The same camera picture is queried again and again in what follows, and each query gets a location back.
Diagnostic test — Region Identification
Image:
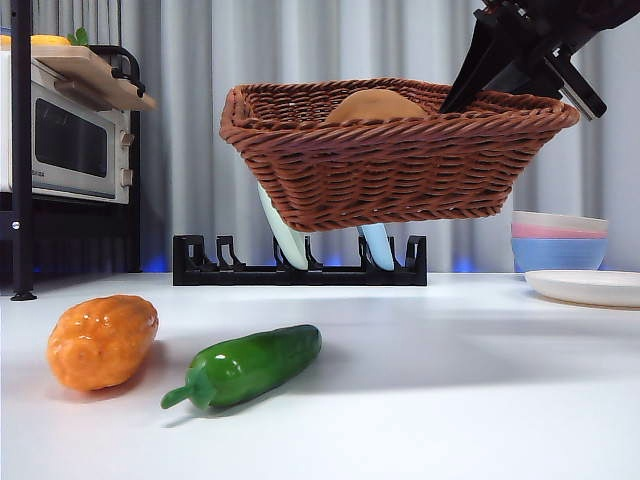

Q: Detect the pink bowl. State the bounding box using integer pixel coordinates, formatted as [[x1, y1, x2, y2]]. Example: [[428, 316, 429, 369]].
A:
[[511, 223, 610, 241]]

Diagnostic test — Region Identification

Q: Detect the light blue plate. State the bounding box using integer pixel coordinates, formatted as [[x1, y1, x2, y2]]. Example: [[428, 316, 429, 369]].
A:
[[357, 223, 396, 272]]

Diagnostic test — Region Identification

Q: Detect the black dish rack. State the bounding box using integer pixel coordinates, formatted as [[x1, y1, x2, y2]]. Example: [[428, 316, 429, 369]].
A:
[[172, 233, 428, 287]]

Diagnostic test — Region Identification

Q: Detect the tan toy potato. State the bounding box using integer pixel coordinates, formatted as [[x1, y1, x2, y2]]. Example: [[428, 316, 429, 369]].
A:
[[323, 88, 430, 124]]

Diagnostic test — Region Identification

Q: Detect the cream bowl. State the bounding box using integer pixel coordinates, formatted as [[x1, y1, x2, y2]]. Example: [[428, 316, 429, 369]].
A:
[[511, 210, 610, 235]]

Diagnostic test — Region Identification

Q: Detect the orange toy corn cob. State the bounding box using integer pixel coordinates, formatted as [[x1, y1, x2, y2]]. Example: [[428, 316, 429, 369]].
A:
[[46, 294, 160, 392]]

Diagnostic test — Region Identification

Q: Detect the green toy cucumber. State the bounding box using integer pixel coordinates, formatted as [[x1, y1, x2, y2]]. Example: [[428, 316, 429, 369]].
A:
[[160, 324, 323, 412]]

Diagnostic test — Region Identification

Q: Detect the blue bowl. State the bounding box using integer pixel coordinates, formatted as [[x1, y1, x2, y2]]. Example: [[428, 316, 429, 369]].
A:
[[511, 237, 609, 274]]

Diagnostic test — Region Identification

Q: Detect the yellow toy fruit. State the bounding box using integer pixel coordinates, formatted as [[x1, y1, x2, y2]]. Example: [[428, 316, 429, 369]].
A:
[[0, 34, 71, 48]]

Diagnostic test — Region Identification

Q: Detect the black metal shelf frame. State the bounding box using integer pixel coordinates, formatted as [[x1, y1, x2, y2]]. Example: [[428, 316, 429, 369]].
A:
[[0, 0, 147, 302]]

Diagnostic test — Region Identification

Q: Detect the grey curtain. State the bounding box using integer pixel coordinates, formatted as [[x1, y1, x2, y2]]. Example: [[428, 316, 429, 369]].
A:
[[0, 0, 640, 275]]

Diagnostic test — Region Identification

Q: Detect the pale green plate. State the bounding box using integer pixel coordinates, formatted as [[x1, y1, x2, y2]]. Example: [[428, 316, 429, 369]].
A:
[[257, 182, 307, 269]]

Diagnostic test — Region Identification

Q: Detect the white plate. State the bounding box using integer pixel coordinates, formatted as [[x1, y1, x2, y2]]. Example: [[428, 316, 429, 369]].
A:
[[524, 269, 640, 309]]

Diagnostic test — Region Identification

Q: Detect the wooden cutting board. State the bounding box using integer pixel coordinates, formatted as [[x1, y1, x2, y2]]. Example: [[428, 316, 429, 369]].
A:
[[32, 45, 159, 112]]

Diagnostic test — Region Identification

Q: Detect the brown wicker basket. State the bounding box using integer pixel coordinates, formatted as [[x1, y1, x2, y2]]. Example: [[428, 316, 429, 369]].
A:
[[219, 77, 581, 234]]

